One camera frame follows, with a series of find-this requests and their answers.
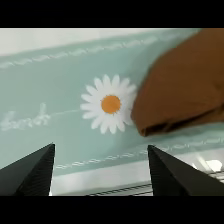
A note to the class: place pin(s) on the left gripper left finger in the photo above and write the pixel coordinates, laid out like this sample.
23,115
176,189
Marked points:
31,175

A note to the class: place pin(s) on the brown T-shirt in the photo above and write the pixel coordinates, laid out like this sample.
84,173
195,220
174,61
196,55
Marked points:
183,83

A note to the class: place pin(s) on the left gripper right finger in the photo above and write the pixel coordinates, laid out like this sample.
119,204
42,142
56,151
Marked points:
173,176

